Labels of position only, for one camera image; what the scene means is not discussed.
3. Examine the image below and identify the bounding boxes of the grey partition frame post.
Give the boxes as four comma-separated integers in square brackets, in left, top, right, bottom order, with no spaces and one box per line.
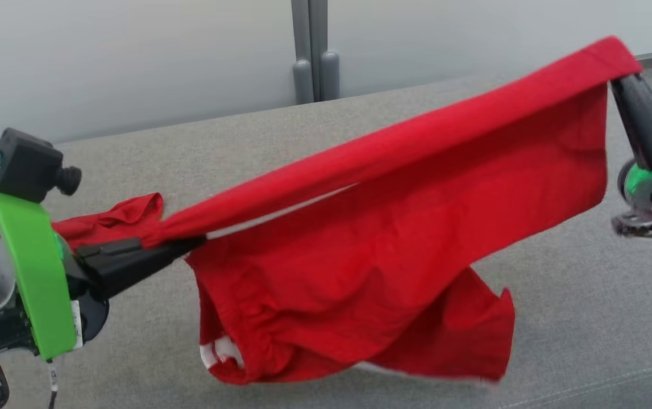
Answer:
[290,0,341,106]

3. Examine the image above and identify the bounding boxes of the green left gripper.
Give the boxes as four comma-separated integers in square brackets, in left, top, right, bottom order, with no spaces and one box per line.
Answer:
[0,182,207,362]

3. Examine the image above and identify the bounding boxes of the red shorts with white stripe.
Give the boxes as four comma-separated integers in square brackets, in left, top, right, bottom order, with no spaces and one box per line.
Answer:
[158,35,643,387]

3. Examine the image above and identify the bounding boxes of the red basketball jersey white trim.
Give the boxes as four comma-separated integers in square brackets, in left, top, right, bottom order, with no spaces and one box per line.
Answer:
[0,192,165,268]

